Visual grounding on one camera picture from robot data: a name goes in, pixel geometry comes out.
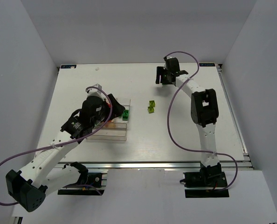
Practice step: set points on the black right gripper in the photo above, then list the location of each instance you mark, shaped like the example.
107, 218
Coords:
163, 77

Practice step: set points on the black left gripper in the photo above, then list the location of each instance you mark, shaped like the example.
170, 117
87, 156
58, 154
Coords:
114, 105

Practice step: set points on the long green lego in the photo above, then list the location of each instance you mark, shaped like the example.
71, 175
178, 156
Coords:
125, 117

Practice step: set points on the lime lego brick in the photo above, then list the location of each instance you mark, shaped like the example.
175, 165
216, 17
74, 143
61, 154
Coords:
150, 109
152, 103

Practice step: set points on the small green lego brick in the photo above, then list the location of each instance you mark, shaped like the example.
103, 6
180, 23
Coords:
125, 113

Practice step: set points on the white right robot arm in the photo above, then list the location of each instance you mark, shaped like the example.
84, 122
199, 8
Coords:
204, 111

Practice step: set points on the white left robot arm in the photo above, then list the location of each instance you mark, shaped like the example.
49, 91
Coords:
31, 184

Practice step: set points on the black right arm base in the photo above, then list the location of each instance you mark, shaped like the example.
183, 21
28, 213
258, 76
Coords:
208, 182

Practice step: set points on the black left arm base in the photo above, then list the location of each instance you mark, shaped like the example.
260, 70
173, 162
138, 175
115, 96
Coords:
90, 183

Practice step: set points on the clear long front bin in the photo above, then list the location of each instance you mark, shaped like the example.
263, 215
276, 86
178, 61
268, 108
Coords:
119, 133

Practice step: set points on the blue label right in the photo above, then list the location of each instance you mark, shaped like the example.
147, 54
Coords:
207, 64

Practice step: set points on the blue label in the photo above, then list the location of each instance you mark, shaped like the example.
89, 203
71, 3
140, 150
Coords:
207, 64
68, 66

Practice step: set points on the blue label left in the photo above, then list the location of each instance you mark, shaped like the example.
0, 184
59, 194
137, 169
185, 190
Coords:
68, 66

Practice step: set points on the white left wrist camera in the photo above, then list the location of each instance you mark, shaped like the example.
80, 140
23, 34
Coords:
95, 91

